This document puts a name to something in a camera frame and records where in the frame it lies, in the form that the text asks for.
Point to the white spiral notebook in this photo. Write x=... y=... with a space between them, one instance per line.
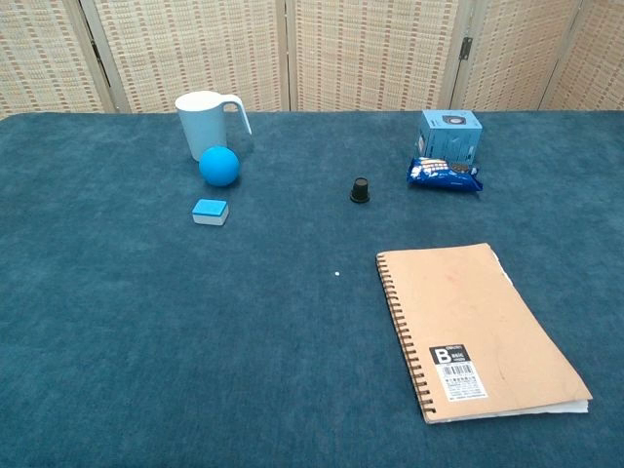
x=478 y=322

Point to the small black cap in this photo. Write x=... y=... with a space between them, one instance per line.
x=360 y=191

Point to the blue and white eraser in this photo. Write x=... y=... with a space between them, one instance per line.
x=209 y=212

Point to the blue ball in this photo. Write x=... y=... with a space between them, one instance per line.
x=219 y=167

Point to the blue cookie packet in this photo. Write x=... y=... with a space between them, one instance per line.
x=443 y=175

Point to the light blue cardboard box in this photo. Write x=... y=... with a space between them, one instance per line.
x=451 y=136

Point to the dark blue tablecloth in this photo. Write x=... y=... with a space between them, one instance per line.
x=146 y=317

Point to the woven folding screen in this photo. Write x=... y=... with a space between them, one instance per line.
x=195 y=49

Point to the black screen hinge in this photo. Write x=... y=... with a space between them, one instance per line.
x=465 y=47

